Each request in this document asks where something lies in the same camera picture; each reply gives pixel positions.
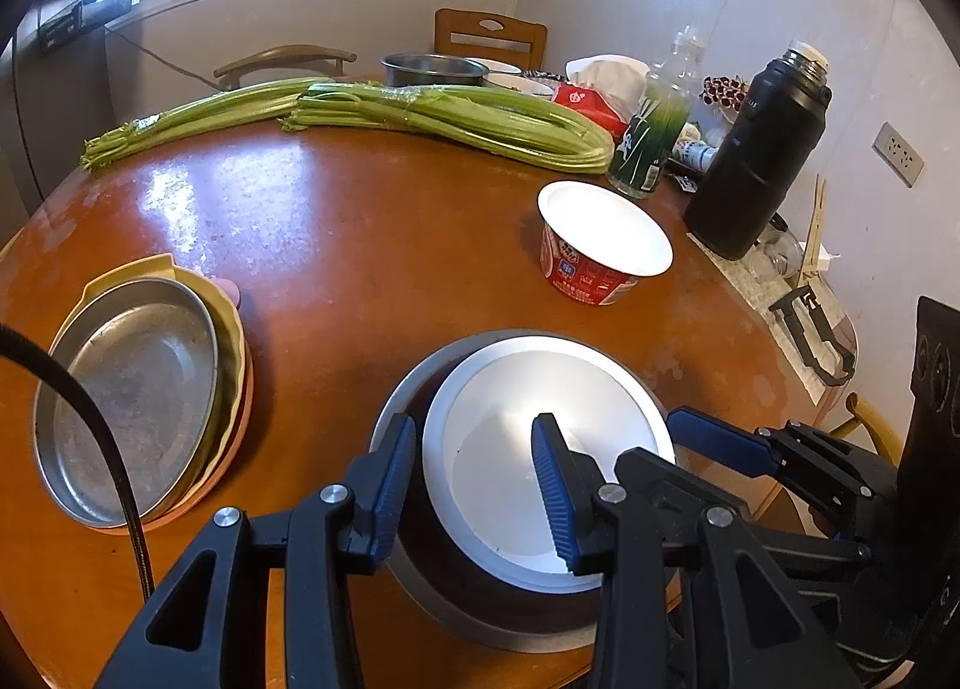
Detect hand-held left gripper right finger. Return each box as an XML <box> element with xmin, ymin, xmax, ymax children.
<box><xmin>531</xmin><ymin>413</ymin><xmax>863</xmax><ymax>689</ymax></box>

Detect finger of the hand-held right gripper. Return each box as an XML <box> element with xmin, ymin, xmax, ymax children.
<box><xmin>615</xmin><ymin>446</ymin><xmax>872</xmax><ymax>586</ymax></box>
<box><xmin>666</xmin><ymin>405</ymin><xmax>893</xmax><ymax>504</ymax></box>

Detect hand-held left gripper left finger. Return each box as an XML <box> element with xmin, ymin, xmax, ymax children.
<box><xmin>94</xmin><ymin>413</ymin><xmax>418</xmax><ymax>689</ymax></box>

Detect grey metal bowl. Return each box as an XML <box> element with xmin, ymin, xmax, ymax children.
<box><xmin>367</xmin><ymin>327</ymin><xmax>680</xmax><ymax>655</ymax></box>

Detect metal pan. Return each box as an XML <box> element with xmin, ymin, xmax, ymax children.
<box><xmin>46</xmin><ymin>252</ymin><xmax>248</xmax><ymax>510</ymax></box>

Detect pink plate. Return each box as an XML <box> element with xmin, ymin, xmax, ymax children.
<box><xmin>97</xmin><ymin>275</ymin><xmax>256</xmax><ymax>537</ymax></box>

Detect round steel plate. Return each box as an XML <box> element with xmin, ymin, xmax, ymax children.
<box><xmin>32</xmin><ymin>274</ymin><xmax>220</xmax><ymax>529</ymax></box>

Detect yellow chair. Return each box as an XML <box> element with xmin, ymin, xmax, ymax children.
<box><xmin>829</xmin><ymin>393</ymin><xmax>905</xmax><ymax>465</ymax></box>

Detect black metal tool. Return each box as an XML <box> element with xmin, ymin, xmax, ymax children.
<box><xmin>769</xmin><ymin>284</ymin><xmax>856</xmax><ymax>388</ymax></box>

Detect glass jar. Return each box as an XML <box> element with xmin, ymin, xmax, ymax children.
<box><xmin>756</xmin><ymin>224</ymin><xmax>805</xmax><ymax>279</ymax></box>

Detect red instant noodle bowl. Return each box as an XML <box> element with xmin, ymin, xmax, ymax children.
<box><xmin>537</xmin><ymin>180</ymin><xmax>674</xmax><ymax>308</ymax></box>

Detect wooden chopsticks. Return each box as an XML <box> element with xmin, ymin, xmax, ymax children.
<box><xmin>799</xmin><ymin>175</ymin><xmax>830</xmax><ymax>285</ymax></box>

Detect black thermos flask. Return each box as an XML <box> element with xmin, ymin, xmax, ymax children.
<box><xmin>684</xmin><ymin>40</ymin><xmax>833</xmax><ymax>261</ymax></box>

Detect small white bottle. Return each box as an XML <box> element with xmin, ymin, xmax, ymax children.
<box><xmin>671</xmin><ymin>138</ymin><xmax>717</xmax><ymax>173</ymax></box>

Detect clear bottle with green liquid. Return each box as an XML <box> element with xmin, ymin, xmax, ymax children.
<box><xmin>607</xmin><ymin>25</ymin><xmax>710</xmax><ymax>199</ymax></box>

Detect red tissue packet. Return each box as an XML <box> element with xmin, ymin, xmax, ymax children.
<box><xmin>553</xmin><ymin>54</ymin><xmax>650</xmax><ymax>139</ymax></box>

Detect celery bunch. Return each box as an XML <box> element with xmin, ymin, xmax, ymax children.
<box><xmin>81</xmin><ymin>78</ymin><xmax>338</xmax><ymax>173</ymax></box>
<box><xmin>281</xmin><ymin>82</ymin><xmax>616</xmax><ymax>174</ymax></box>

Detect steel pot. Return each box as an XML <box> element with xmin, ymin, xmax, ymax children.
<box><xmin>380</xmin><ymin>53</ymin><xmax>490</xmax><ymax>89</ymax></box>

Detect curved wooden armchair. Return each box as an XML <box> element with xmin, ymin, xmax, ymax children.
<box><xmin>214</xmin><ymin>44</ymin><xmax>358</xmax><ymax>91</ymax></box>

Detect wooden chair with slotted back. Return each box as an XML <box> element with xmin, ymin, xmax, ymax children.
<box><xmin>435</xmin><ymin>8</ymin><xmax>548</xmax><ymax>71</ymax></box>

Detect black cable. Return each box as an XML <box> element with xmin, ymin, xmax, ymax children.
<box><xmin>0</xmin><ymin>323</ymin><xmax>156</xmax><ymax>596</ymax></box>

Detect wall socket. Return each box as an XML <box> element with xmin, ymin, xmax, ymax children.
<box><xmin>872</xmin><ymin>122</ymin><xmax>925</xmax><ymax>188</ymax></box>

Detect thin wall cable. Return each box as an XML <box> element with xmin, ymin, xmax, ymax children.
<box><xmin>105</xmin><ymin>29</ymin><xmax>226</xmax><ymax>91</ymax></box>

